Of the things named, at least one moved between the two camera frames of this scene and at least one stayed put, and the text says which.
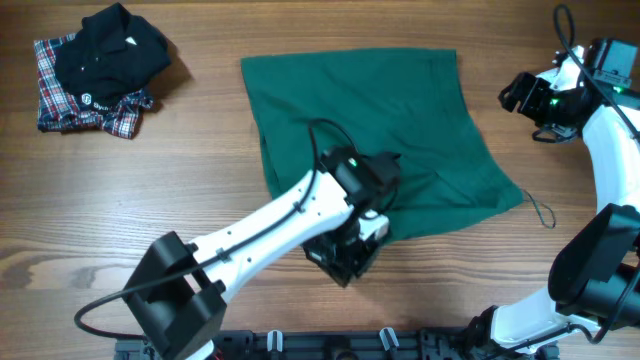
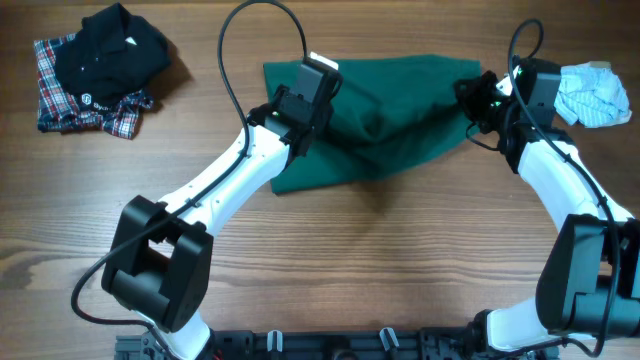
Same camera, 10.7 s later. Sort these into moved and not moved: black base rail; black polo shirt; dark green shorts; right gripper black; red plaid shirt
Moved: right gripper black; dark green shorts
Not moved: black base rail; black polo shirt; red plaid shirt
